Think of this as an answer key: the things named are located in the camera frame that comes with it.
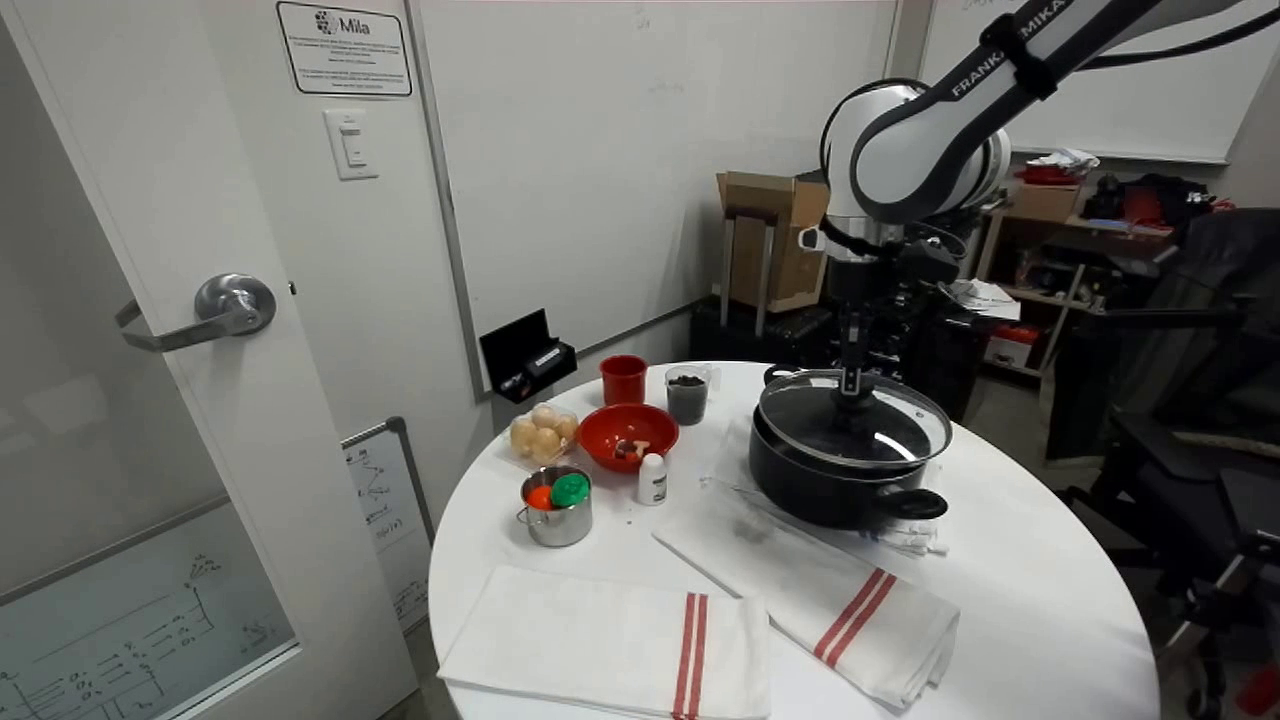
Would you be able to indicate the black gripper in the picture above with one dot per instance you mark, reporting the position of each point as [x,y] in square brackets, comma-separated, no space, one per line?
[870,301]

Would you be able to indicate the glass lid black knob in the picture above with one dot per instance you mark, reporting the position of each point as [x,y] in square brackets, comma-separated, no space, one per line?
[883,434]

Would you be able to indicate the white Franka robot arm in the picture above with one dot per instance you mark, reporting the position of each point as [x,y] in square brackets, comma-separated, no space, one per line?
[935,144]

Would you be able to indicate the black cooking pot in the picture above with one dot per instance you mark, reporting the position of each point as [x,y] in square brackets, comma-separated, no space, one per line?
[812,496]

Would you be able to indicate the black bin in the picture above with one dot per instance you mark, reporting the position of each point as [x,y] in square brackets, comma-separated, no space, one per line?
[954,364]

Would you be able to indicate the white red box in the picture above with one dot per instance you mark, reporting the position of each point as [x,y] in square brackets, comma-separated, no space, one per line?
[1010,349]

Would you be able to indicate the small grey cup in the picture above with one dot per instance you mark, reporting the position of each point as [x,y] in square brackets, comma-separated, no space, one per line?
[684,400]

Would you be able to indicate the wooden shelf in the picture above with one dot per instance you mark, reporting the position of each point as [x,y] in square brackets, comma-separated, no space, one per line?
[1064,301]

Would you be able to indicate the red mug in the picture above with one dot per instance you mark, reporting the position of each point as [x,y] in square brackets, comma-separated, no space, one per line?
[620,384]

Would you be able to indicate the small white bottle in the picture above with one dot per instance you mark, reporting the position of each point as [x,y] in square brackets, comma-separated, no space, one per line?
[653,482]

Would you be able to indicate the red bowl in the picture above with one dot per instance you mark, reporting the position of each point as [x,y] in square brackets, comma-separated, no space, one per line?
[626,430]

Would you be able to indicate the folded white towel red stripes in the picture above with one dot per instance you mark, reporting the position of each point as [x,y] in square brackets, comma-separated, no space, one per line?
[895,643]

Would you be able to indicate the metal cup with coloured items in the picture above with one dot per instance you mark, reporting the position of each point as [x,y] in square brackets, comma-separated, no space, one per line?
[559,522]

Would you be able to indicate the black open case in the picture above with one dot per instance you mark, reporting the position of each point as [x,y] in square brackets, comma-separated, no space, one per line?
[512,349]

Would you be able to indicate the black office chair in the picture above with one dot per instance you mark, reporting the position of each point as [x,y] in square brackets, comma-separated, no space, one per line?
[1200,507]

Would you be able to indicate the flat white towel red stripes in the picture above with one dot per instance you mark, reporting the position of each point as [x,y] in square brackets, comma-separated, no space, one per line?
[562,654]

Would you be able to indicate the small framed whiteboard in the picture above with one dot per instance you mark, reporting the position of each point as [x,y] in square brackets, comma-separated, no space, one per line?
[386,522]

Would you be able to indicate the white door with glass panel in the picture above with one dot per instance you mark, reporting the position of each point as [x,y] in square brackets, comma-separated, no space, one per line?
[162,163]

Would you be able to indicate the large wall whiteboard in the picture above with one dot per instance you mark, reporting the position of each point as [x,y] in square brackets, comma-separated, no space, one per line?
[1161,120]

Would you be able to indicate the white light switch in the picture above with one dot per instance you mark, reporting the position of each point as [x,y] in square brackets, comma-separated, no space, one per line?
[355,144]

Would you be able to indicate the white wall sign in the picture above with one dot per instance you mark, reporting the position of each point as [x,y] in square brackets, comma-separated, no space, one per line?
[347,45]

